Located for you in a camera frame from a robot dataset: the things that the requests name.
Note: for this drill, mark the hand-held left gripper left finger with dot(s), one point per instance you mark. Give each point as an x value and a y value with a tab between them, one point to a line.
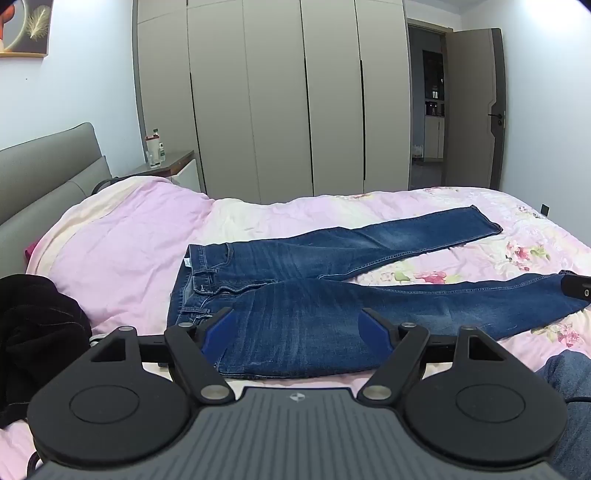
220	330

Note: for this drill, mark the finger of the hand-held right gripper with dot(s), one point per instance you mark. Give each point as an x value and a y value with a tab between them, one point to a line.
577	286

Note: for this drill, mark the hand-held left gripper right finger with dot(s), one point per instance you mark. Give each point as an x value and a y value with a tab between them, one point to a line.
374	328

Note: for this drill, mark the blue denim pants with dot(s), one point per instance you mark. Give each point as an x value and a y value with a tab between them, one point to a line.
300	323

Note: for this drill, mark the person's leg in jeans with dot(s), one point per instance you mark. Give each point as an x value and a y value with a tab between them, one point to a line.
572	383

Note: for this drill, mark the pink floral quilt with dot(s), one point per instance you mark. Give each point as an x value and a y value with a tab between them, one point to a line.
129	240

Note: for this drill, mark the white nightstand with brown top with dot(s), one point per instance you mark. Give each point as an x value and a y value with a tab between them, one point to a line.
184	174

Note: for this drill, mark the black garment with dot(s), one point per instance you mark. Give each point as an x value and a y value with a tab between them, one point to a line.
32	332

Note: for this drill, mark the white bottle with red lid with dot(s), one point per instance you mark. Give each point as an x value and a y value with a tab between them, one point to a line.
152	150

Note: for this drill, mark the grey door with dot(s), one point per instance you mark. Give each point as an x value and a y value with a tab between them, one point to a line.
471	115

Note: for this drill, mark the magenta pillow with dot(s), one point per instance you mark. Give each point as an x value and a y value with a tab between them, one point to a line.
31	253

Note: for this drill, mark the grey padded headboard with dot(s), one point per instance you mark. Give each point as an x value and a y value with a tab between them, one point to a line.
46	175

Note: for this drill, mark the beige wardrobe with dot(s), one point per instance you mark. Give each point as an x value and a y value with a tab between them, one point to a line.
277	92

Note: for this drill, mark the black wall socket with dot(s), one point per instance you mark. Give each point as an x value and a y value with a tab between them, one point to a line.
545	209

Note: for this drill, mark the framed wall picture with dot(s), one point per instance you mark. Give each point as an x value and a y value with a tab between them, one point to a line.
23	27

